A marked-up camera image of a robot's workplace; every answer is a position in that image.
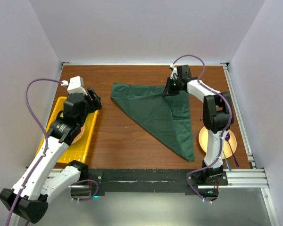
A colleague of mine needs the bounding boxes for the green cloth napkin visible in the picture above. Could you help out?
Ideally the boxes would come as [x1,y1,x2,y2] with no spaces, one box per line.
[110,83,195,161]

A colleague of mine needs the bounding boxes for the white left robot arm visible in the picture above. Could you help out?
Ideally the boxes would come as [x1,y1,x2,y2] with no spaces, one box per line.
[0,88,102,224]

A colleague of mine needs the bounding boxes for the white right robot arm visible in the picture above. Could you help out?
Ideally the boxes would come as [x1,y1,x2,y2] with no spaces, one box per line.
[163,64,233,185]

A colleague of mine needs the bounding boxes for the woven round coaster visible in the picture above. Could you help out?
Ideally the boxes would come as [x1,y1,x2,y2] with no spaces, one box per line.
[72,124,85,144]

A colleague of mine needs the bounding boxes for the yellow plastic tray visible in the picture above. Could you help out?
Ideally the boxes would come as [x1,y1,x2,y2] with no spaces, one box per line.
[45,97,99,164]

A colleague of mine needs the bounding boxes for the round wooden plate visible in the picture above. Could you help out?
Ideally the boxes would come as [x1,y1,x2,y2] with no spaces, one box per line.
[198,127,237,159]

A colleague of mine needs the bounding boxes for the purple spoon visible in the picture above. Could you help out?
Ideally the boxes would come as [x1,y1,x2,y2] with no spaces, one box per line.
[225,132,239,167]

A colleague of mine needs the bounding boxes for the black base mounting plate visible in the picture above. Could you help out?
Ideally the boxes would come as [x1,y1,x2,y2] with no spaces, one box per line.
[69,168,228,203]

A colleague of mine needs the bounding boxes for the iridescent fork on plate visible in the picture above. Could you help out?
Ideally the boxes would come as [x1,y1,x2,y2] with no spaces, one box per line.
[223,151,232,171]

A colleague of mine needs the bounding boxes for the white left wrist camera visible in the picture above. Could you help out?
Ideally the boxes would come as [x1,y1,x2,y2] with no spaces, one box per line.
[61,76,88,95]

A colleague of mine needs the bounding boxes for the aluminium frame rail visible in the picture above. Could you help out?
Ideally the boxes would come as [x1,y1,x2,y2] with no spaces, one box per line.
[221,63,280,226]

